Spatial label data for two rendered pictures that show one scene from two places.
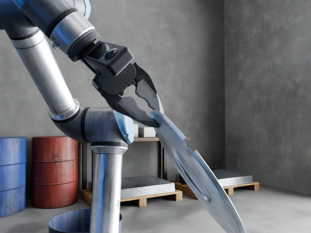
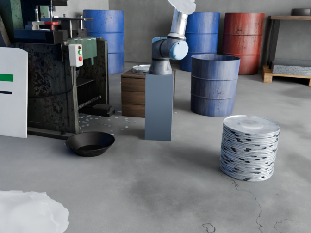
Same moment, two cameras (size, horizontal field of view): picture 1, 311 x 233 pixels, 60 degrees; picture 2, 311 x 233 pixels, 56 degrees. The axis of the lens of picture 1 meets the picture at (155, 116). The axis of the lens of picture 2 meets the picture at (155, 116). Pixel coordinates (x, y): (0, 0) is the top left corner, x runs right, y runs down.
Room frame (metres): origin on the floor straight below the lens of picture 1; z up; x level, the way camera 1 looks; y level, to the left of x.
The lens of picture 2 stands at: (-0.57, -1.08, 0.80)
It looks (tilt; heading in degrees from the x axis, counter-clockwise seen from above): 19 degrees down; 46
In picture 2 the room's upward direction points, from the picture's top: 1 degrees clockwise
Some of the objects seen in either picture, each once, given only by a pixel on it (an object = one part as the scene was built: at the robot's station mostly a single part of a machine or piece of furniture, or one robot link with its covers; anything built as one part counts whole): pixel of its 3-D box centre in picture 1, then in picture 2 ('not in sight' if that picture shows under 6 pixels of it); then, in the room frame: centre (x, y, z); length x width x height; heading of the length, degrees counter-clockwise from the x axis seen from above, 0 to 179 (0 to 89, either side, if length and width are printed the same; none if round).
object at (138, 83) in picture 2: not in sight; (149, 92); (1.15, 0.75, 0.18); 0.40 x 0.38 x 0.35; 125
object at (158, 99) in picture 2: not in sight; (159, 105); (0.81, 0.29, 0.23); 0.18 x 0.18 x 0.45; 41
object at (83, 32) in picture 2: not in sight; (53, 33); (0.45, 1.03, 0.68); 0.45 x 0.30 x 0.06; 29
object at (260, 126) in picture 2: not in sight; (250, 124); (0.84, -0.38, 0.26); 0.29 x 0.29 x 0.01
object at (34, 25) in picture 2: not in sight; (36, 21); (0.30, 0.95, 0.76); 0.17 x 0.06 x 0.10; 29
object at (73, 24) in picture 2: not in sight; (74, 27); (0.53, 0.87, 0.72); 0.25 x 0.14 x 0.14; 119
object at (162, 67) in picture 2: not in sight; (160, 65); (0.81, 0.29, 0.50); 0.15 x 0.15 x 0.10
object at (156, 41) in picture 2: not in sight; (161, 47); (0.81, 0.28, 0.62); 0.13 x 0.12 x 0.14; 82
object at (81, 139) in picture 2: not in sight; (90, 145); (0.32, 0.40, 0.04); 0.30 x 0.30 x 0.07
